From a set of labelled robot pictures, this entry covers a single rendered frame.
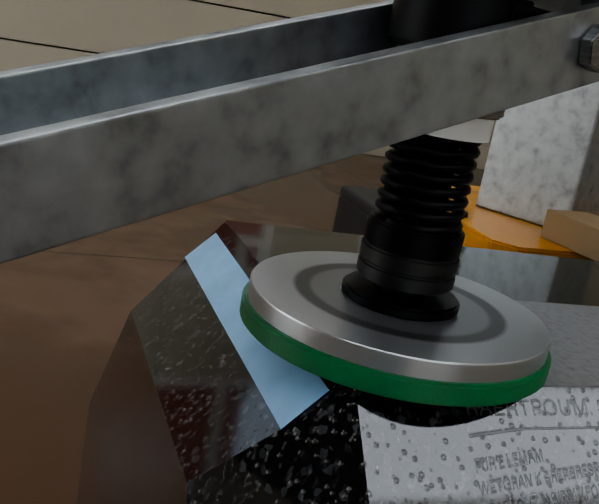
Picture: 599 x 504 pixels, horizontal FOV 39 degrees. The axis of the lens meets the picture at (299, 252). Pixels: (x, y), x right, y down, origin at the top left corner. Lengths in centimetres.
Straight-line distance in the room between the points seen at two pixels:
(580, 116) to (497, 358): 108
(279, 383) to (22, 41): 619
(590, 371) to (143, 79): 37
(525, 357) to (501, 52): 19
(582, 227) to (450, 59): 101
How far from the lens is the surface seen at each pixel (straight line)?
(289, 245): 79
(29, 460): 208
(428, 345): 53
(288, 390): 56
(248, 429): 56
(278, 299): 56
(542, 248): 145
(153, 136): 38
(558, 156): 161
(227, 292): 71
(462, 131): 55
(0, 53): 665
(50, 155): 36
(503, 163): 165
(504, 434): 57
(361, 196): 175
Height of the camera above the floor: 108
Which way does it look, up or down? 16 degrees down
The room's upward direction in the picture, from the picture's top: 11 degrees clockwise
